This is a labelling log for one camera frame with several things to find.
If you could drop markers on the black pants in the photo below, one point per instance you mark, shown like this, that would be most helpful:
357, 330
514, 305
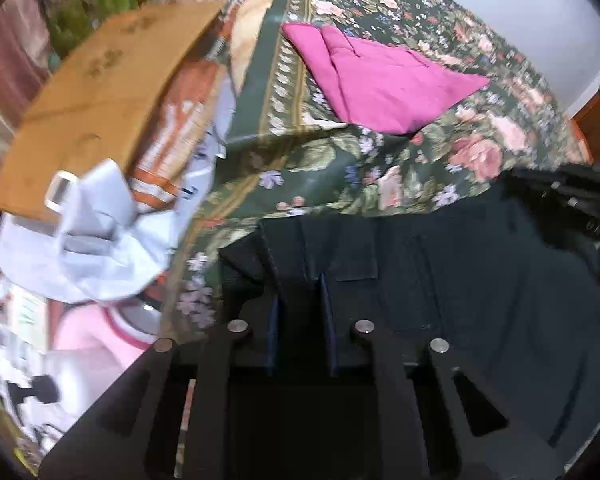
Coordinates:
480, 285

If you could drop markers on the white plastic bag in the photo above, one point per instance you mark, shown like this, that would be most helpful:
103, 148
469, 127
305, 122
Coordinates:
105, 240

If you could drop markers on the pink and white garment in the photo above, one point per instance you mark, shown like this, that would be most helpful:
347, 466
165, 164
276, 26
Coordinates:
100, 332

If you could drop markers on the green cloth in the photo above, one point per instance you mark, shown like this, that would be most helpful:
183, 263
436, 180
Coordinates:
100, 5

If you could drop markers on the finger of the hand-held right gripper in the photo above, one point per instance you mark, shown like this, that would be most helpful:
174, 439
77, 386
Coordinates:
550, 182

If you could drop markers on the floral dark green bedsheet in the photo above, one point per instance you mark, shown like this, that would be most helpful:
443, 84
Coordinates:
330, 165

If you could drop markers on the brown cardboard box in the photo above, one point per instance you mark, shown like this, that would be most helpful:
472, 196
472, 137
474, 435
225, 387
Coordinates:
105, 95

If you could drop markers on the brown wooden furniture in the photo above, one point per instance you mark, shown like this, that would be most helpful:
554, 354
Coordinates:
597, 125

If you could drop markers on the orange patterned blanket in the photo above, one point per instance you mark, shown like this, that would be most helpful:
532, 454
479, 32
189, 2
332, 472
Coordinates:
195, 110

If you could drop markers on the folded magenta cloth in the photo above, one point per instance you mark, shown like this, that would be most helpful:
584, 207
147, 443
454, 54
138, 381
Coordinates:
380, 85

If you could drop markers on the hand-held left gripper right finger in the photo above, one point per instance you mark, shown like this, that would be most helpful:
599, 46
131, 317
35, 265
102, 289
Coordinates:
328, 332

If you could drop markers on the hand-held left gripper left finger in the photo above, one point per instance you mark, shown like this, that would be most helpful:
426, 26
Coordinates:
274, 335

